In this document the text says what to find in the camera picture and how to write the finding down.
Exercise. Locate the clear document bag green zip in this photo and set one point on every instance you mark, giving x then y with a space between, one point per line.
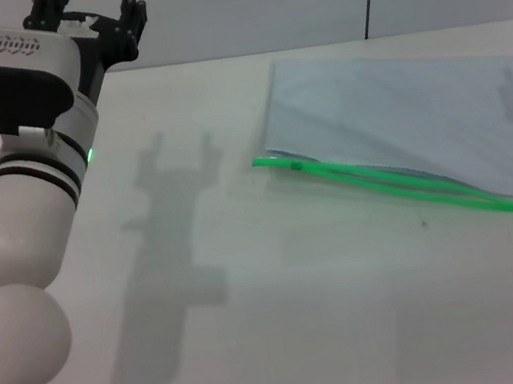
398 122

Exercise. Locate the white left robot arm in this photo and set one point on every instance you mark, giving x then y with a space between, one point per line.
19 229

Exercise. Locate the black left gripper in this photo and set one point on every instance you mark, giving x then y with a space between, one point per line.
103 40

